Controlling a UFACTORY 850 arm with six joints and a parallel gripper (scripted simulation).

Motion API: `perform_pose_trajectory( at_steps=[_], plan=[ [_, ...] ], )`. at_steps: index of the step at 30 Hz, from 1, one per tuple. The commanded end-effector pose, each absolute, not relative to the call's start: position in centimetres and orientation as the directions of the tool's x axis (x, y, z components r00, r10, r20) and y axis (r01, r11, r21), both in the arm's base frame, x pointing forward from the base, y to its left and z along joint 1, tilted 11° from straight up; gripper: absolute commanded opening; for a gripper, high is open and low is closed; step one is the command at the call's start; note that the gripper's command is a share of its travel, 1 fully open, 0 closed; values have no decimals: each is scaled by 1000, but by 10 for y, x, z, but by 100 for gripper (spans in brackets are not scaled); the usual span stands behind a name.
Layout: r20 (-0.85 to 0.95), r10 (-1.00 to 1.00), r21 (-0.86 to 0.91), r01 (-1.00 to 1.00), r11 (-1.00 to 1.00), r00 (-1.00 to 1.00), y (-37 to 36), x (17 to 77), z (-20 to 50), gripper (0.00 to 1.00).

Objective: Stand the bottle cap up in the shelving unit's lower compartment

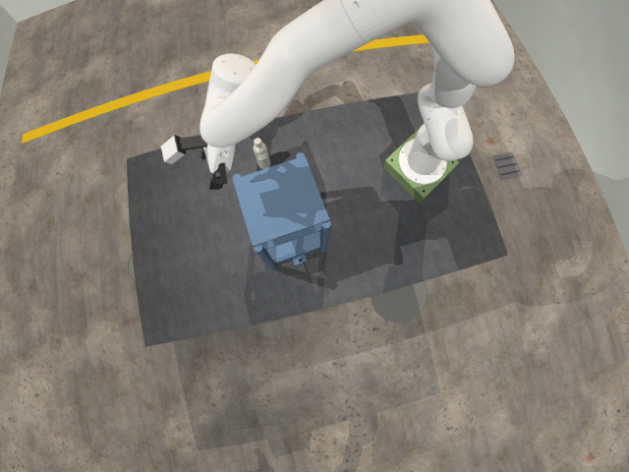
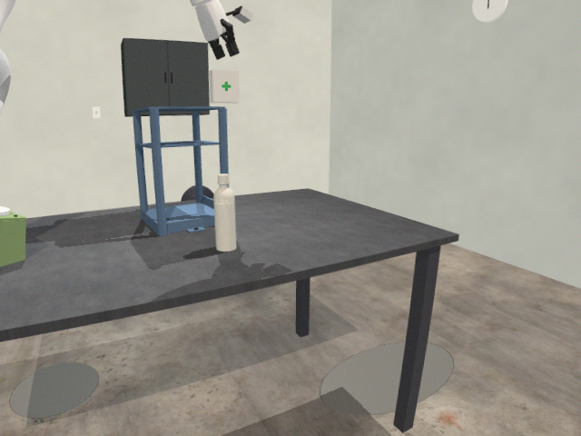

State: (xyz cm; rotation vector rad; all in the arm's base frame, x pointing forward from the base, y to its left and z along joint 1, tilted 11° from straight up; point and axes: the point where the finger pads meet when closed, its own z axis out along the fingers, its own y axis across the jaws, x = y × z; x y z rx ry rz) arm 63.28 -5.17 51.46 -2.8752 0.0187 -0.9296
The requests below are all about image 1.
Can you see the white ceramic bottle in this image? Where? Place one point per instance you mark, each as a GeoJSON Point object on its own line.
{"type": "Point", "coordinates": [261, 154]}

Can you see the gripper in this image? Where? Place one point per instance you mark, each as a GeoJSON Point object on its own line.
{"type": "Point", "coordinates": [216, 159]}

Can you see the blue shelving unit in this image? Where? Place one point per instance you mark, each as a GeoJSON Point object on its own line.
{"type": "Point", "coordinates": [283, 211]}

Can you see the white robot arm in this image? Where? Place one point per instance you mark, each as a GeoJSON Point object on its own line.
{"type": "Point", "coordinates": [467, 34]}

